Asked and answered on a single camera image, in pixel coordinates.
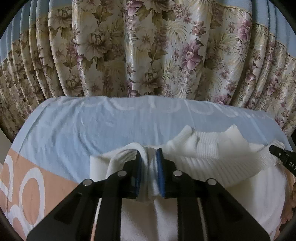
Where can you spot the white knit sweater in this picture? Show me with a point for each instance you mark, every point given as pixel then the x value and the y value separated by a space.
pixel 208 157

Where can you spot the peach and blue bed sheet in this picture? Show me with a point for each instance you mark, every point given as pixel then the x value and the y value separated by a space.
pixel 81 129

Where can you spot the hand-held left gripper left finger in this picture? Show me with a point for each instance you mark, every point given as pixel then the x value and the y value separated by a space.
pixel 138 172

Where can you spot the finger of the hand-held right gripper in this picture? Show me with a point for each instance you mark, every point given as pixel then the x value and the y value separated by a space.
pixel 277 151

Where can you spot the floral curtain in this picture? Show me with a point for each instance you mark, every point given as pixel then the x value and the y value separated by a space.
pixel 148 51

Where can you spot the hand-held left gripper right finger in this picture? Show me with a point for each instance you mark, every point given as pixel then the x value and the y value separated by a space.
pixel 159 172

